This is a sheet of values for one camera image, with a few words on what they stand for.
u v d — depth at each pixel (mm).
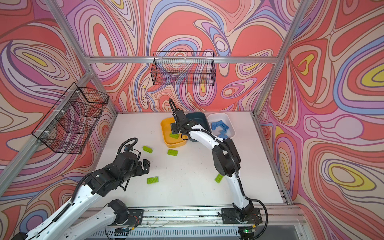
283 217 760
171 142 979
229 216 739
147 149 959
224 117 1111
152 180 863
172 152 959
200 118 1122
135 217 730
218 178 859
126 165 539
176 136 1044
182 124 734
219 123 1093
